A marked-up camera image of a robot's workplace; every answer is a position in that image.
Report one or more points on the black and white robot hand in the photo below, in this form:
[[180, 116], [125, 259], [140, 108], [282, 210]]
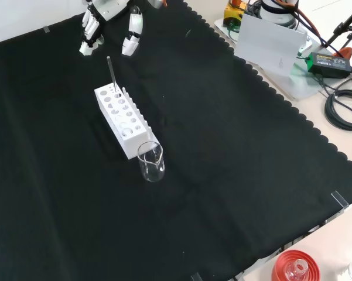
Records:
[[108, 10]]

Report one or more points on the clear glass rod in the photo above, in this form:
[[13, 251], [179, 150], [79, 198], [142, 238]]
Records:
[[112, 74]]

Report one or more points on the white test tube rack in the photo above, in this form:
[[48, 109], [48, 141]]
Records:
[[114, 131]]

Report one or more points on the grey metal wrist housing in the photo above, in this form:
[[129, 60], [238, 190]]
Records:
[[155, 3]]

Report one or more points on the clear cloth clip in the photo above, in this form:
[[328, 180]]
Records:
[[339, 199], [196, 277], [46, 29]]

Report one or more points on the yellow stop button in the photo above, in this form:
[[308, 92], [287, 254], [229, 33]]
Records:
[[234, 14]]

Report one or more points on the pale board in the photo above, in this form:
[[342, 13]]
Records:
[[266, 44]]

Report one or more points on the clear glass beaker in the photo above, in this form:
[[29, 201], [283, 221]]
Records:
[[152, 175]]

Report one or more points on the black bench cloth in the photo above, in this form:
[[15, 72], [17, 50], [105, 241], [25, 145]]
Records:
[[222, 146]]

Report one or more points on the black power adapter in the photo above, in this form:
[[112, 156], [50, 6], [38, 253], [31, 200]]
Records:
[[328, 65]]

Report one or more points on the black tripod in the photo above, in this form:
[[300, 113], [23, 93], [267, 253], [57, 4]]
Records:
[[344, 23]]

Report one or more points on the clear round-bottom flask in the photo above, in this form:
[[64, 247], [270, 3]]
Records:
[[298, 267]]

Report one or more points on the grey base plate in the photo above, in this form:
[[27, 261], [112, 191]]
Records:
[[304, 87]]

